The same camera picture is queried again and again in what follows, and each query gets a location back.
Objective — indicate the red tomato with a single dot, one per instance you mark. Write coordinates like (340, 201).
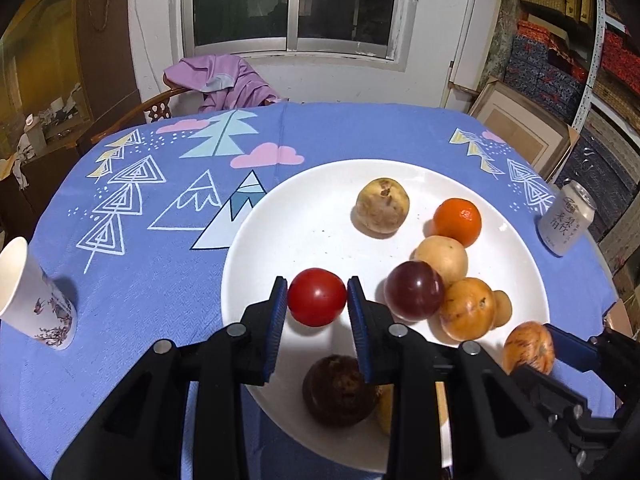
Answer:
(317, 297)

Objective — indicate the sliding glass window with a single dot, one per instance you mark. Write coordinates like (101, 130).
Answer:
(240, 5)

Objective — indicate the wooden picture frame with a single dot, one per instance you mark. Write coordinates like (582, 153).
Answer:
(525, 125)

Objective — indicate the mandarin orange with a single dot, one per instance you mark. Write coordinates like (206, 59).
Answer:
(457, 221)

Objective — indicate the blue printed tablecloth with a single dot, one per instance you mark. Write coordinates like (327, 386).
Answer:
(150, 270)

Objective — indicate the white metal shelf rack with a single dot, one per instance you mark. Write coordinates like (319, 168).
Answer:
(592, 60)

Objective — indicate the white plate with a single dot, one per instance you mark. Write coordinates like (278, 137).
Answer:
(310, 230)

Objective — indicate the wooden chair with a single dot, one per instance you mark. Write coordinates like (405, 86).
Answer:
(150, 107)

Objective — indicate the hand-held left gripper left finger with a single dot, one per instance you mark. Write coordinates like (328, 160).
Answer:
(277, 330)

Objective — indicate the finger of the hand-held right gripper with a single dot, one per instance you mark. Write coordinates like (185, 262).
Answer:
(550, 390)
(570, 349)

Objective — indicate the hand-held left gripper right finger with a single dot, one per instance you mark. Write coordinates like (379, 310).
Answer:
(357, 330)

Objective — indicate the tan pear with red streak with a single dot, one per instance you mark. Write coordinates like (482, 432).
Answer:
(467, 309)

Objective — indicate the white drink can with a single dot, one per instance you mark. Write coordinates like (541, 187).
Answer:
(565, 220)

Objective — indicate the speckled tan pear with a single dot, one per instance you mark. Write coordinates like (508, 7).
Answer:
(382, 206)

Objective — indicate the white paper cup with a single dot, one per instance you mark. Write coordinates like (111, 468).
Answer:
(35, 305)

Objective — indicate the large tan pear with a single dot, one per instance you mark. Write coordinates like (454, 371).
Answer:
(385, 407)

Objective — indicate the white board panel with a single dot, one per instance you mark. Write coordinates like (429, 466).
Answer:
(465, 25)

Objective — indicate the orange speckled persimmon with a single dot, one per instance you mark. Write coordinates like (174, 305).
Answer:
(528, 347)

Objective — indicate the dark red plum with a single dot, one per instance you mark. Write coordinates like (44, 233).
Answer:
(414, 291)

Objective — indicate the wooden glass cabinet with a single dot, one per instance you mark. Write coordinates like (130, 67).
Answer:
(100, 60)

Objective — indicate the small tan pear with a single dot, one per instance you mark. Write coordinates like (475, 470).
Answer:
(502, 306)

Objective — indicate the patterned wall panel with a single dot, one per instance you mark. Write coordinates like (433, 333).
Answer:
(502, 45)

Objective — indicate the stack of blue patterned boxes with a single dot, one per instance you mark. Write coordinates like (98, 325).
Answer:
(545, 75)

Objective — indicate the stack of red patterned boxes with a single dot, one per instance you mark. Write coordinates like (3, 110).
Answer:
(620, 60)

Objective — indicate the purple garment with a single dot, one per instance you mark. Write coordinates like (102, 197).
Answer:
(225, 77)

